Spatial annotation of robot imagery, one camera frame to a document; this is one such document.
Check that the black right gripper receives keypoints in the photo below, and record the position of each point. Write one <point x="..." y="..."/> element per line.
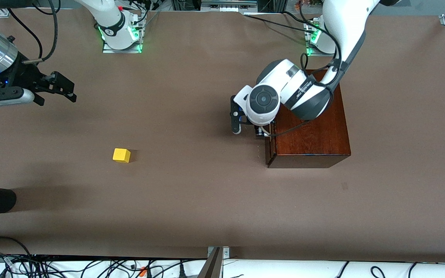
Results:
<point x="28" y="76"/>

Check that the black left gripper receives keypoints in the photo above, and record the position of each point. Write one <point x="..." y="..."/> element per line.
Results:
<point x="261" y="132"/>

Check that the yellow cube block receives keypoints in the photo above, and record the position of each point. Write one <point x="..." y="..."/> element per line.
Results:
<point x="121" y="155"/>

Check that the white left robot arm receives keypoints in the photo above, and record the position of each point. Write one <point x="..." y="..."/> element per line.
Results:
<point x="303" y="88"/>

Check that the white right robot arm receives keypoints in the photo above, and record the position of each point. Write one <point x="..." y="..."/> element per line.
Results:
<point x="112" y="23"/>

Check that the dark brown wooden cabinet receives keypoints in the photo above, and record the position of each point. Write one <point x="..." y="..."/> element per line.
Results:
<point x="311" y="143"/>

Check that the grey box with ports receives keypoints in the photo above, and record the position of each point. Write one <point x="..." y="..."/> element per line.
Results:
<point x="228" y="4"/>

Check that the dark slanted metal bar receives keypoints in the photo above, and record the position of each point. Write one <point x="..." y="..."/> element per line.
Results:
<point x="211" y="268"/>

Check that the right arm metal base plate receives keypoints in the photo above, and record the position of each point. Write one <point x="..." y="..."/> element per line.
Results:
<point x="122" y="49"/>

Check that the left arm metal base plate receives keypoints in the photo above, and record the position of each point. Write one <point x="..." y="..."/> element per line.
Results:
<point x="310" y="38"/>

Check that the silver metal bracket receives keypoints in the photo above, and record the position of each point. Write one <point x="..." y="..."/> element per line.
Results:
<point x="226" y="253"/>

